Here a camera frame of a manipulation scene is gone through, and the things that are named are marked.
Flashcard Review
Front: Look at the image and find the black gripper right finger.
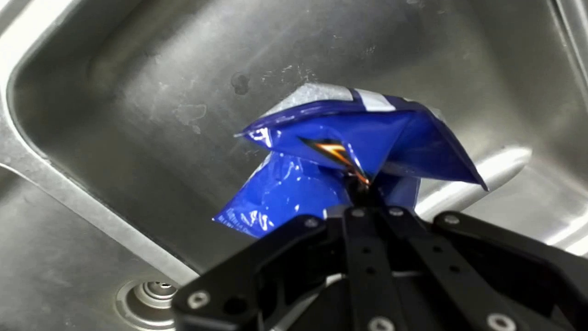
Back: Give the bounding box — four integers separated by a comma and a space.
381, 207, 588, 331

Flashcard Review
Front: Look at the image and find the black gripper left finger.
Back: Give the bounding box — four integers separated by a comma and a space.
173, 207, 393, 331

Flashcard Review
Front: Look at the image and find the blue snack packet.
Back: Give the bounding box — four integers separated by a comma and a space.
213, 84, 485, 238

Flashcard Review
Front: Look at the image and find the stainless steel double sink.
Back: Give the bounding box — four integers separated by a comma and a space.
0, 0, 588, 331

